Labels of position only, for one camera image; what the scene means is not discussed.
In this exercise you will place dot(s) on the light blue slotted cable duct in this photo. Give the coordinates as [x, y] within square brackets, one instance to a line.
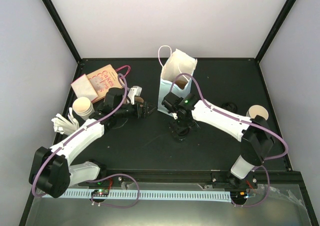
[210, 196]

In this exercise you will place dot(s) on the black left frame post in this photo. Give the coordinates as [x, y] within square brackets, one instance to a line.
[62, 29]

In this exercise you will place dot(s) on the paper cup stack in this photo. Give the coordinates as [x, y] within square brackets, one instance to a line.
[83, 107]
[255, 110]

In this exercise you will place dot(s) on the right paper cup stack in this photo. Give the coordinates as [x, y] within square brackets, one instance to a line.
[255, 110]

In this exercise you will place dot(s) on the brown pulp cup carrier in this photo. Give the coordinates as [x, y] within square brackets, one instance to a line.
[181, 84]

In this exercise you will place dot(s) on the brown Cakes paper bag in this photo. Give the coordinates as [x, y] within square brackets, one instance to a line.
[105, 78]

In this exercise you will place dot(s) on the black right frame post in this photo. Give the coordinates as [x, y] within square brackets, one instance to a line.
[285, 10]

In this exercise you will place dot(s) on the white pink-edged napkin pack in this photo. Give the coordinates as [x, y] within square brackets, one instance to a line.
[82, 87]

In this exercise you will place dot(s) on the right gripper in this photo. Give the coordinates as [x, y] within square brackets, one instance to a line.
[180, 130]

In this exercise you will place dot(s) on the black coffee lid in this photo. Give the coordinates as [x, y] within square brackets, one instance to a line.
[230, 106]

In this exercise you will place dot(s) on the left paper cup stack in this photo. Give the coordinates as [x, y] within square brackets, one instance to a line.
[83, 107]

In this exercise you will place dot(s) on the black frame post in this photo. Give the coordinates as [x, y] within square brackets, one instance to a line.
[62, 29]
[285, 10]

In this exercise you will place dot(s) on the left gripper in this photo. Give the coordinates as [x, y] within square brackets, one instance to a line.
[141, 109]

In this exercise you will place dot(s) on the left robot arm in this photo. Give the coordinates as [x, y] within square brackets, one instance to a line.
[52, 170]

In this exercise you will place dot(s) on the light blue paper bag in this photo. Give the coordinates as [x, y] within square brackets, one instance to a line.
[179, 66]

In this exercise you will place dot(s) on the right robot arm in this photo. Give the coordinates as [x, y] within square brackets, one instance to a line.
[253, 134]

